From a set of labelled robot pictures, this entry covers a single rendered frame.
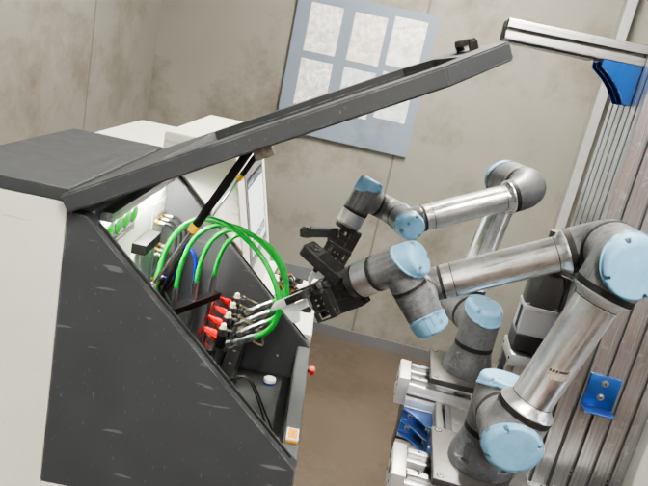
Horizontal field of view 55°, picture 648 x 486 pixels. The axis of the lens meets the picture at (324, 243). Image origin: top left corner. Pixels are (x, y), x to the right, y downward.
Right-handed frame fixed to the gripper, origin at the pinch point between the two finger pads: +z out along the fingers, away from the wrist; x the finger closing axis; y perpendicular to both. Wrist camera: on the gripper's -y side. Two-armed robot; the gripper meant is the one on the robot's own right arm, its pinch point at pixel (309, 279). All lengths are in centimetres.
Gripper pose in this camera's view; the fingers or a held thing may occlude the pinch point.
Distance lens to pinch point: 189.0
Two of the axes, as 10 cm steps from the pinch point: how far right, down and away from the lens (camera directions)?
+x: 0.8, -1.5, 9.8
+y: 8.8, 4.8, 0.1
